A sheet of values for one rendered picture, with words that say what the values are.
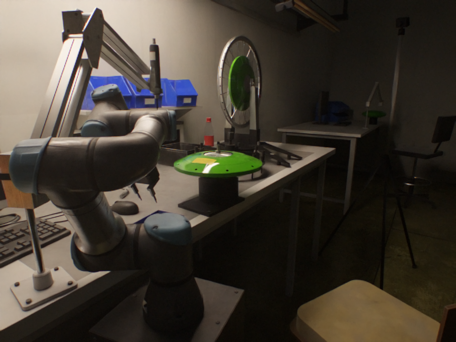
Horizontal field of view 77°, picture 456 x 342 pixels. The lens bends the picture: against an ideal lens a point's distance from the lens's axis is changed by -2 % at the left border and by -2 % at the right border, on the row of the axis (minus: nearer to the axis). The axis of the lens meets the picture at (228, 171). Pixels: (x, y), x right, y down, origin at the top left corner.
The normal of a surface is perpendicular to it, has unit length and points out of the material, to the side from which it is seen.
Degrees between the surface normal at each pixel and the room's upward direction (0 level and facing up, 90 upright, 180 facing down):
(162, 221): 5
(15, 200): 90
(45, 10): 90
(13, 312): 0
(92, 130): 116
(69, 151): 50
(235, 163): 21
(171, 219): 5
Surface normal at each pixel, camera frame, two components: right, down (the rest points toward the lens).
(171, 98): -0.56, 0.25
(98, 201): 0.95, 0.26
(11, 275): 0.00, -0.97
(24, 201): -0.11, 0.25
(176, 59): 0.83, 0.14
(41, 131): -0.10, -0.36
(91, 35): 0.99, 0.03
